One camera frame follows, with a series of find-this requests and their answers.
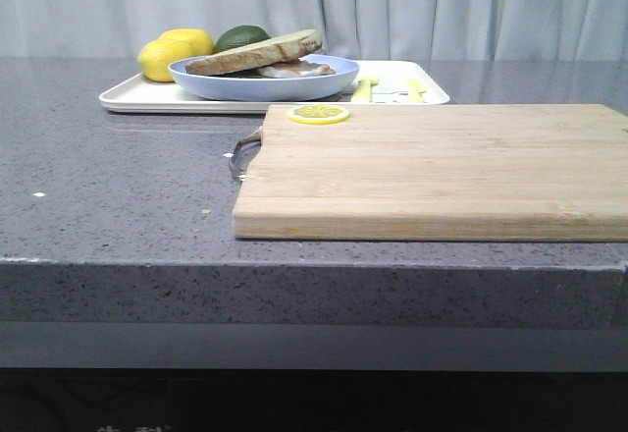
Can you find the yellow plastic knife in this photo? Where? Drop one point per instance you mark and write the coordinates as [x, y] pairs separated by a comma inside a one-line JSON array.
[[416, 91]]

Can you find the front yellow lemon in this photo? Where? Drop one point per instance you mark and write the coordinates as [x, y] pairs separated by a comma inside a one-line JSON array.
[[156, 56]]

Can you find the lemon slice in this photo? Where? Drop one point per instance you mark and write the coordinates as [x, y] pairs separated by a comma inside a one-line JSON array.
[[318, 114]]

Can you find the white rectangular tray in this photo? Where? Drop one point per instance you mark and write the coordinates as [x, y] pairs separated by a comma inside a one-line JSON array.
[[140, 95]]

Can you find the yellow plastic fork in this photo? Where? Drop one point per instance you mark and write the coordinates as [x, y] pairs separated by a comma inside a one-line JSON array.
[[363, 93]]

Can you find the light blue round plate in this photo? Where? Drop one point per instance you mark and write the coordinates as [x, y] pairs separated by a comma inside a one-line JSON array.
[[248, 88]]

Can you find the bread slice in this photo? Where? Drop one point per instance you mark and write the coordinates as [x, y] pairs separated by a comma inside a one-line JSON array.
[[283, 48], [240, 73]]

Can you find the rear yellow lemon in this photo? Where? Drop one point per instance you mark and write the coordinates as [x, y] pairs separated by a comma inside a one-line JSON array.
[[200, 41]]

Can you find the wooden cutting board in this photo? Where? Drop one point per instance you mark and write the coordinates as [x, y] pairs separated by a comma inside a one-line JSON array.
[[484, 172]]

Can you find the fried egg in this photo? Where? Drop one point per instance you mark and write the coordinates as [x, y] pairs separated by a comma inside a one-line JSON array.
[[295, 69]]

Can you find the grey curtain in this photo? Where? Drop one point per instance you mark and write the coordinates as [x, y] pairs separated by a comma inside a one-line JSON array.
[[569, 30]]

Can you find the metal cutting board handle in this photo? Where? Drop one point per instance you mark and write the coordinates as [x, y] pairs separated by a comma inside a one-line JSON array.
[[238, 171]]

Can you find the yellow lemon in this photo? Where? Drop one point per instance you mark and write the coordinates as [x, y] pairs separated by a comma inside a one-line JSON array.
[[156, 56], [200, 41]]

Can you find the green lime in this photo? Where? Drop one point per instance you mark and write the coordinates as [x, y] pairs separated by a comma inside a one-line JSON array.
[[240, 36]]

